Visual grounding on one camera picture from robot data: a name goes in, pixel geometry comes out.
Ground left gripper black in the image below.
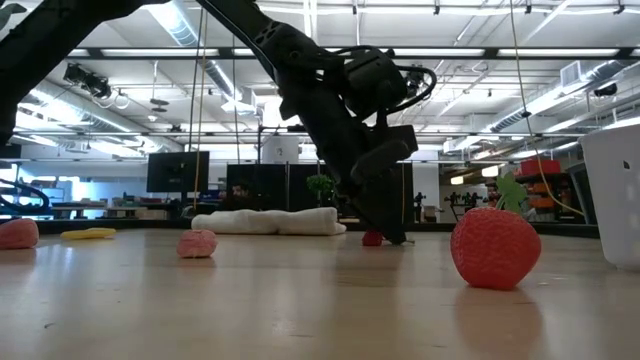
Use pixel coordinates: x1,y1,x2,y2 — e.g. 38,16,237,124
282,52,419,246

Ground small background green plant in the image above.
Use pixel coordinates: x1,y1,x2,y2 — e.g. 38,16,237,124
305,173,337,209

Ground white checked kitchen towel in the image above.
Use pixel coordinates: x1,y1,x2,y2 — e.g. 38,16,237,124
191,207,348,237

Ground black partition panels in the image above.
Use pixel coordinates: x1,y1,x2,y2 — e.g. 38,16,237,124
226,162,415,225

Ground large red toy strawberry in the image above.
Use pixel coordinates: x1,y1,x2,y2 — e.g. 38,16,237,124
449,172,543,291

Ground person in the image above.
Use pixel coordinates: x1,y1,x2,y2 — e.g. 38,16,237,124
227,179,261,211

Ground red storage shelf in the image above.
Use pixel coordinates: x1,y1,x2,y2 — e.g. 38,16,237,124
514,158,569,214

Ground pink toy fruit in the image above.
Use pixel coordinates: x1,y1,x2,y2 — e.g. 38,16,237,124
176,229,219,259
0,218,40,251

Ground black background monitor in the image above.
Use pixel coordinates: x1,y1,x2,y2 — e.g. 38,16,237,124
146,150,211,195

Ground white perforated plastic basket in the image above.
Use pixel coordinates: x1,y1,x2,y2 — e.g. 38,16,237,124
579,122,640,272

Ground yellow toy banana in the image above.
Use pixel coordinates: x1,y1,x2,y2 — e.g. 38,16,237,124
59,227,117,241

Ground black aluminium table frame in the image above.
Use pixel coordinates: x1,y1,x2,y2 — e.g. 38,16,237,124
34,215,601,239

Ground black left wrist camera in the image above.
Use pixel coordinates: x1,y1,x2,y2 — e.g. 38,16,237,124
344,47,409,121

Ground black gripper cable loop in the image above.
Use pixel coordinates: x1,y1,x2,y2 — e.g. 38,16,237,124
384,63,439,117

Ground thin hanging cord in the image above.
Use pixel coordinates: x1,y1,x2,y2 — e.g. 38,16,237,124
192,0,209,211

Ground yellow hanging cable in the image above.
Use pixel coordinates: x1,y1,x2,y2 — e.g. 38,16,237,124
508,0,586,217

